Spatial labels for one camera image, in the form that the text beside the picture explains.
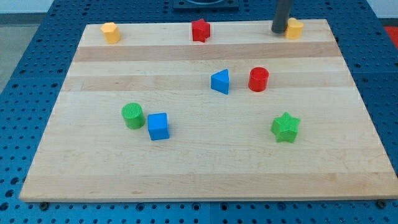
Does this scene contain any yellow hexagon block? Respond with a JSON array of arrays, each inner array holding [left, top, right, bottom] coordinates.
[[100, 22, 121, 44]]

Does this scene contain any green star block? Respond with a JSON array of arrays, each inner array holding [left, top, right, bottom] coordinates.
[[271, 112, 301, 143]]

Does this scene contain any red star block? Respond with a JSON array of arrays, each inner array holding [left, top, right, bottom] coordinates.
[[191, 19, 211, 42]]

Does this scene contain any green cylinder block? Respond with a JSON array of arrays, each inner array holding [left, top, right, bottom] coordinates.
[[121, 103, 145, 129]]

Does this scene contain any wooden board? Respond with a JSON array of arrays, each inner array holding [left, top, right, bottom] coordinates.
[[19, 19, 397, 203]]

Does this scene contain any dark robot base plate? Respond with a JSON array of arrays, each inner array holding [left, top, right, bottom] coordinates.
[[173, 0, 239, 11]]

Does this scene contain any blue cube block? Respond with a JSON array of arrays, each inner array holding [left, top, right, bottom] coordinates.
[[147, 113, 170, 141]]

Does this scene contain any yellow heart block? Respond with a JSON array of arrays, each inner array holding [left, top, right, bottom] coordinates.
[[285, 17, 304, 40]]

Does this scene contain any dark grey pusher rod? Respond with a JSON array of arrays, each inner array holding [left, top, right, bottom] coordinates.
[[271, 0, 293, 34]]

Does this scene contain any red cylinder block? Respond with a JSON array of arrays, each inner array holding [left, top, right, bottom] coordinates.
[[248, 67, 269, 92]]

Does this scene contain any blue triangle block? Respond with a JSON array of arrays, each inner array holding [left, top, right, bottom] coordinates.
[[210, 69, 229, 95]]

